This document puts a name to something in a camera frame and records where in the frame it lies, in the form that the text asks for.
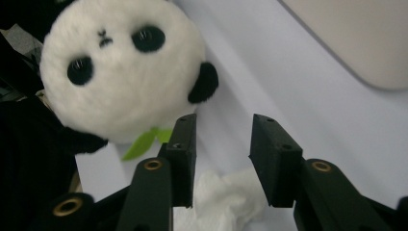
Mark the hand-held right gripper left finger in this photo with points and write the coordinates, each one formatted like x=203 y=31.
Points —
x=183 y=160

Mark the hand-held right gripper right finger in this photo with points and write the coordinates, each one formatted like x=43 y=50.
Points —
x=277 y=160

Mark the white wet wipe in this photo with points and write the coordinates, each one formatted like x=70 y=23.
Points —
x=221 y=199

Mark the panda plush toy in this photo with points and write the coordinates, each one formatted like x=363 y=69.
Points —
x=128 y=80

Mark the white plastic bin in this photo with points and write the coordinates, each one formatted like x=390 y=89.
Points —
x=359 y=35

